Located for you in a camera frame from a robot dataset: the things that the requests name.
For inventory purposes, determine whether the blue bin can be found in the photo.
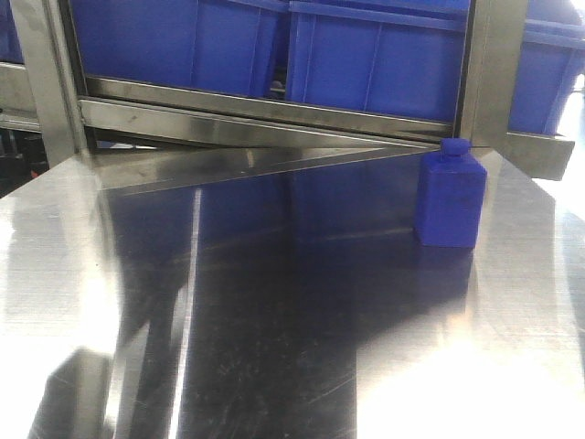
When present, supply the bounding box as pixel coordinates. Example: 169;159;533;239
286;1;467;123
508;1;584;135
71;1;288;97

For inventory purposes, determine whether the blue bin upper right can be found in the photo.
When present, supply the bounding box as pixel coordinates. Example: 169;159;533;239
286;1;467;123

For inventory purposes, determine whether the stainless steel shelf rack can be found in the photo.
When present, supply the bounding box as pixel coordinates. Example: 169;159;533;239
1;1;574;180

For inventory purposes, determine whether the blue bottle-shaped part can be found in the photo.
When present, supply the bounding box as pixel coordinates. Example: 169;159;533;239
414;137;487;248

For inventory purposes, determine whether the blue bin far right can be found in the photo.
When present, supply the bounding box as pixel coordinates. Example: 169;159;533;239
508;1;584;135

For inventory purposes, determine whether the blue bin upper left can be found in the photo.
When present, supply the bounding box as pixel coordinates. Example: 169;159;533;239
71;1;288;97

